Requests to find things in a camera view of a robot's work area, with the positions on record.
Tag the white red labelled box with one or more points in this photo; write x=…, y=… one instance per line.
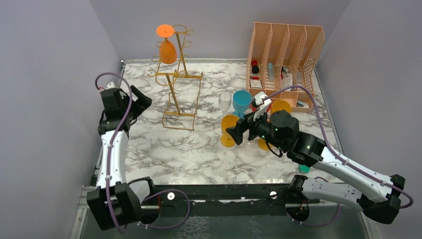
x=255, y=82

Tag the red black small bottle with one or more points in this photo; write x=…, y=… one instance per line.
x=254, y=67

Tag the yellow front wine glass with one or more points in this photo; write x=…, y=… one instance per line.
x=280, y=105

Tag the light blue tube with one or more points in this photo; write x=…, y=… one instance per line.
x=270, y=72

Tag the blue plastic wine glass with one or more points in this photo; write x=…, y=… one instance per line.
x=241, y=101

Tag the black mounting rail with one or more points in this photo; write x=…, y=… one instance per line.
x=223, y=200

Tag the peach plastic file organizer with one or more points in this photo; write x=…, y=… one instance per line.
x=293, y=50

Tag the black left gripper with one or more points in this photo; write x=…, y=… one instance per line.
x=143, y=102

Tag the green small block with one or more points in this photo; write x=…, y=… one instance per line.
x=304, y=169

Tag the orange wine glass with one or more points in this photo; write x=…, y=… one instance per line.
x=167, y=50

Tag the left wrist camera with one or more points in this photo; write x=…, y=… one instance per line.
x=110, y=85

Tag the clear wine glass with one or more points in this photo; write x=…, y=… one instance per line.
x=224, y=102

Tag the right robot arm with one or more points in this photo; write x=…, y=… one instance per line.
x=376, y=195

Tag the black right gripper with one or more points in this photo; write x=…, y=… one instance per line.
x=242, y=124

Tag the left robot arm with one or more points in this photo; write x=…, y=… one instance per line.
x=114, y=201

